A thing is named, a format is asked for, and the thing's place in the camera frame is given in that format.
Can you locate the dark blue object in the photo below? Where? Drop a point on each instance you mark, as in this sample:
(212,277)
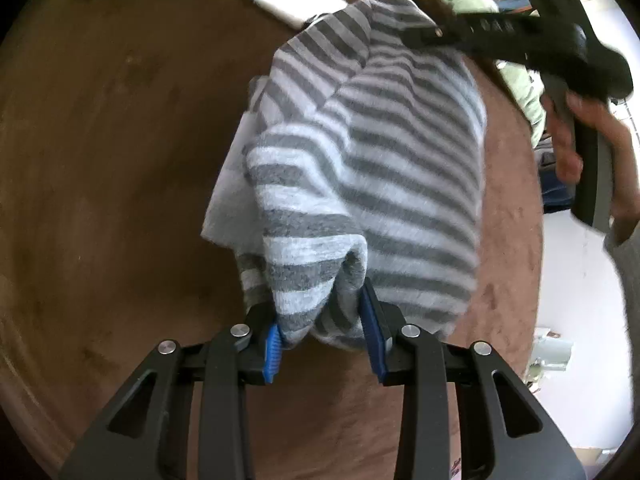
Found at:
(555,190)

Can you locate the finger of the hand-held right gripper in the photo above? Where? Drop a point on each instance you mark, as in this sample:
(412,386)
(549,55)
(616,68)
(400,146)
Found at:
(480,32)

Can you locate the blue cloth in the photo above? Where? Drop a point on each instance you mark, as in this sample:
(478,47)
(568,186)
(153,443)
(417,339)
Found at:
(510,4)

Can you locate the person's right forearm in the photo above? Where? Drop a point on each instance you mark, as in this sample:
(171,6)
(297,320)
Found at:
(625,260)

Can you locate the brown blanket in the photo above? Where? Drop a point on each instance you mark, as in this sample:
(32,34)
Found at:
(125,160)

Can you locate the green printed quilt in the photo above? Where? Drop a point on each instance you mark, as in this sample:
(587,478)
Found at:
(520,100)

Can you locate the grey striped hoodie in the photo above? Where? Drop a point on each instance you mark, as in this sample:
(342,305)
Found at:
(390,160)

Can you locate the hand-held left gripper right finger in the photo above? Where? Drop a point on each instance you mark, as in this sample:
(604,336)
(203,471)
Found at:
(372,340)

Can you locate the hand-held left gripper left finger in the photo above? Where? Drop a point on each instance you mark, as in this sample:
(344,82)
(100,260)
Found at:
(271,355)

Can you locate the person's right hand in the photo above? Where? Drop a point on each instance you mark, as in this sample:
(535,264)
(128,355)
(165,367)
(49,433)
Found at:
(562,150)

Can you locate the pale green box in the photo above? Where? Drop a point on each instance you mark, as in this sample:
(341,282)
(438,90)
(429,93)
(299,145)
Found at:
(550,350)

